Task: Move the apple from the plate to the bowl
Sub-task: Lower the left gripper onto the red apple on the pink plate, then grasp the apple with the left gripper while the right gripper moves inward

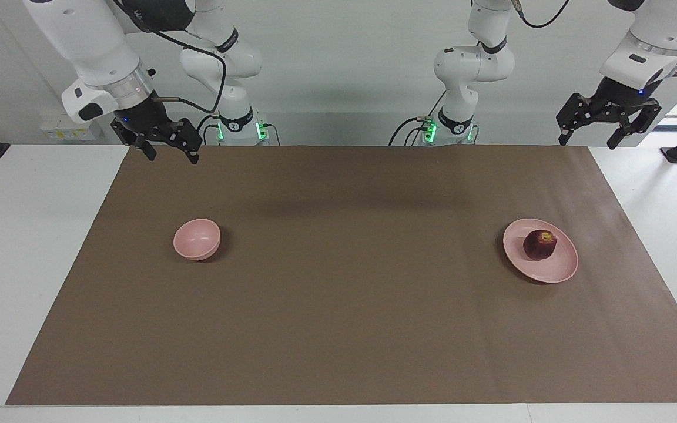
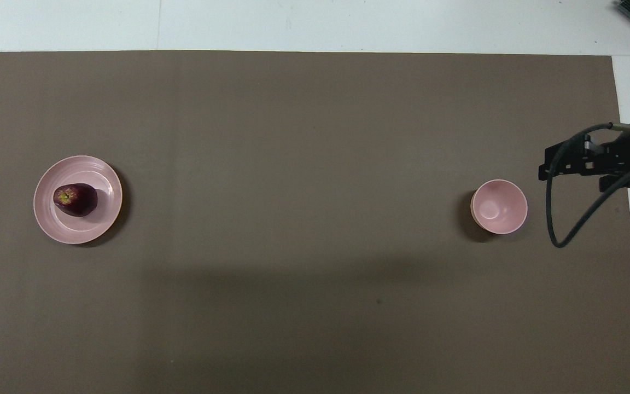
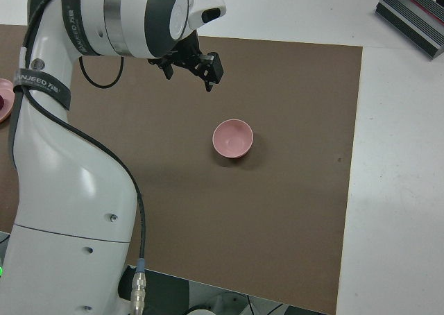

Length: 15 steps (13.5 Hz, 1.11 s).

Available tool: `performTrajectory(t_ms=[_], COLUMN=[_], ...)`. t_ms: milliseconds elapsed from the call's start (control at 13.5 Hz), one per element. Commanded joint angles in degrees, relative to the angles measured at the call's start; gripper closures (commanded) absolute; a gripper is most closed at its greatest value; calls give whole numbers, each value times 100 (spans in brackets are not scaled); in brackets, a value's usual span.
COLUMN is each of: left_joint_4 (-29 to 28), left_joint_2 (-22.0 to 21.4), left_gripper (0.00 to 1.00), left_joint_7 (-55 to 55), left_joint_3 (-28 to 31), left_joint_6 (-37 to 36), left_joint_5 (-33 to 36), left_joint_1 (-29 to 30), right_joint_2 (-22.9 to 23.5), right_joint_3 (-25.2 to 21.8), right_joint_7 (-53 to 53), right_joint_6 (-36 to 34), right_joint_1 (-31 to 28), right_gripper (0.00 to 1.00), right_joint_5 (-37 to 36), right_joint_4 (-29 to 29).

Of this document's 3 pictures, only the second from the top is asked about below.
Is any dark red apple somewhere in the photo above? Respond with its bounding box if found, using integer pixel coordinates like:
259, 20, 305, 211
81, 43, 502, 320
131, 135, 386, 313
54, 183, 98, 217

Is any pink bowl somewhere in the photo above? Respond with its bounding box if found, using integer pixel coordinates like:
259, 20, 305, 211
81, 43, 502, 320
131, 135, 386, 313
470, 179, 528, 235

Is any pink plate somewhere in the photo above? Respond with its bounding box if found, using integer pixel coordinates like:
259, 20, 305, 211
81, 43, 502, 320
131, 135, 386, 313
33, 155, 123, 245

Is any brown table mat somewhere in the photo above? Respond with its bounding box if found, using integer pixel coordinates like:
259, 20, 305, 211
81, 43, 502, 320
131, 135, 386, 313
0, 50, 630, 394

